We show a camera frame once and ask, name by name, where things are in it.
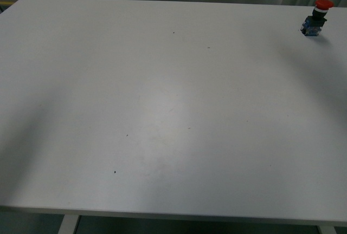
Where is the red emergency stop button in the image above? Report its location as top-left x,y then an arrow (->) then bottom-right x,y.
300,0 -> 335,36

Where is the white table leg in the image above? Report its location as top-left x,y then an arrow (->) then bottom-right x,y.
58,214 -> 80,234

